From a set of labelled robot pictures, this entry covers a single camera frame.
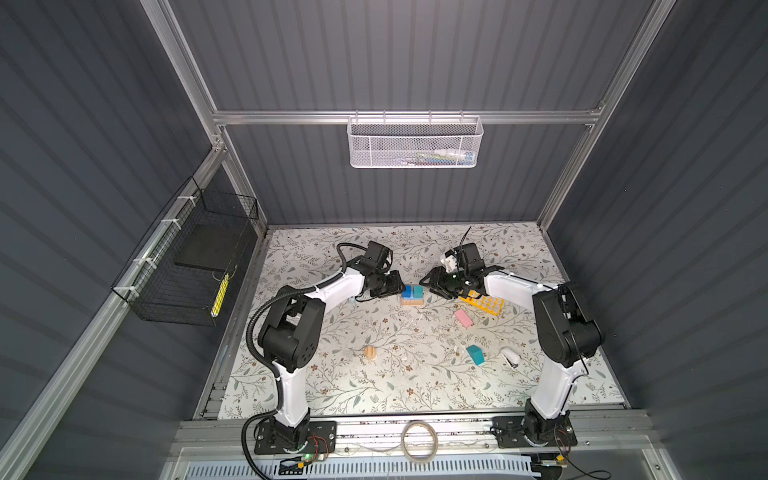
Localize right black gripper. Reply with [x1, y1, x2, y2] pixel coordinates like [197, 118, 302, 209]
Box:
[419, 267, 468, 299]

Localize pink block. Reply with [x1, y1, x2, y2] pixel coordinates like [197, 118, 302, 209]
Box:
[454, 309, 474, 328]

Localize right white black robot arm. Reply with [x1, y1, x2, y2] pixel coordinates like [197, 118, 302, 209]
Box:
[419, 243, 605, 448]

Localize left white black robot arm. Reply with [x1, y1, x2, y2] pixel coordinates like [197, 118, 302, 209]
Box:
[245, 241, 405, 451]

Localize teal green block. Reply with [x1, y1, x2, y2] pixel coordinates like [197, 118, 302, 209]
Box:
[466, 345, 485, 366]

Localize yellow calculator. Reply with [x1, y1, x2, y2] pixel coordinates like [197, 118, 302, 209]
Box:
[461, 290, 505, 316]

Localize small white device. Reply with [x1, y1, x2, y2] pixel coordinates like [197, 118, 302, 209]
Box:
[500, 347, 521, 368]

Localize markers in white basket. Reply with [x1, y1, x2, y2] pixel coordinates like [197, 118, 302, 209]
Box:
[397, 149, 476, 167]

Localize clear tape roll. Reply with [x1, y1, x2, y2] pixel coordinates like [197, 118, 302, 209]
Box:
[400, 420, 439, 464]

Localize yellow marker pen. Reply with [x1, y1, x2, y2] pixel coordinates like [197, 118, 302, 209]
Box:
[210, 273, 230, 318]

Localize black pad in basket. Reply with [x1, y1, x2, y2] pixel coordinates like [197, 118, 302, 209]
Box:
[173, 224, 248, 273]

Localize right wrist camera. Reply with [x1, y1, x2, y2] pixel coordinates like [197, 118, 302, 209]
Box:
[440, 250, 459, 274]

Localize white wire mesh basket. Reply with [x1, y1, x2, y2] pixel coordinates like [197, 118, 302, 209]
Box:
[346, 115, 484, 169]

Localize black wire basket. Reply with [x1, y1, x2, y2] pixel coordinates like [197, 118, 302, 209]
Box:
[112, 181, 260, 327]

